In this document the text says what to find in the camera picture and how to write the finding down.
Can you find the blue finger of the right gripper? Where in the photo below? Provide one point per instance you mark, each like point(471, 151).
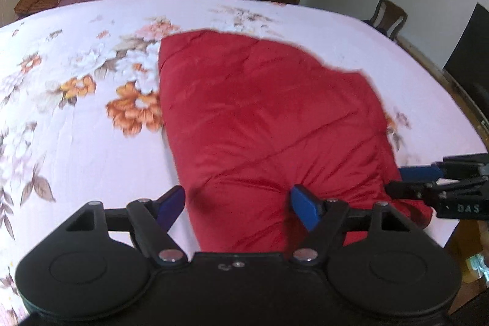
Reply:
point(420, 173)
point(400, 190)

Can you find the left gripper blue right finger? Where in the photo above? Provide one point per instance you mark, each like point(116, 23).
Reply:
point(325, 222)

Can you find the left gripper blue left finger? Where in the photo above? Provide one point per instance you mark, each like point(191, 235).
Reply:
point(151, 221)

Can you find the red quilted jacket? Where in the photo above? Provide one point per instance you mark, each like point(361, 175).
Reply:
point(247, 119)

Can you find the white floral bed quilt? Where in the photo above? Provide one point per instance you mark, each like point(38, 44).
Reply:
point(81, 118)

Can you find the dark wooden chair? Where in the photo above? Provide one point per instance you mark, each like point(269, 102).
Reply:
point(388, 19)

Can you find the orange striped pillow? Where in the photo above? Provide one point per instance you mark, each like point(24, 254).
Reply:
point(28, 7)

